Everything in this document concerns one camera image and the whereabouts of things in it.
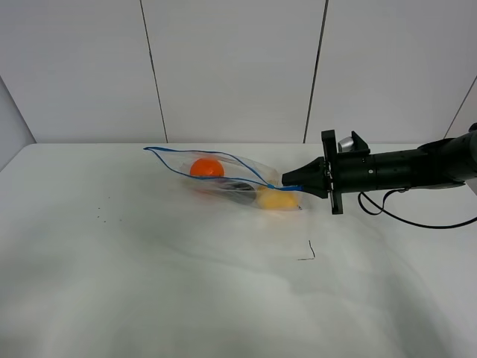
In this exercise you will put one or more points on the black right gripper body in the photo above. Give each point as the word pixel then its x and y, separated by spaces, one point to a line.
pixel 344 172

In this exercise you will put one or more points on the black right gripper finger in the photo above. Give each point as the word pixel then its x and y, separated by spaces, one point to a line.
pixel 317 186
pixel 311 174

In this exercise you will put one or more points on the clear plastic zipper bag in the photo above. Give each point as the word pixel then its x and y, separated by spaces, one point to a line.
pixel 238 168

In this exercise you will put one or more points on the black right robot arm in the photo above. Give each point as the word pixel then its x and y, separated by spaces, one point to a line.
pixel 441 164

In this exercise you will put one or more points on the yellow pear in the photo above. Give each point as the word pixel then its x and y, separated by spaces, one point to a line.
pixel 273 199

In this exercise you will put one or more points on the purple eggplant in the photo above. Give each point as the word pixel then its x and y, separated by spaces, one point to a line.
pixel 236 191

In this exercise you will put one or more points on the orange fruit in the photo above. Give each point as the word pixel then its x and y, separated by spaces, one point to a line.
pixel 206 167

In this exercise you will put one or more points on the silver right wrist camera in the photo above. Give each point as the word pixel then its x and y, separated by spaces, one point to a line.
pixel 353 144

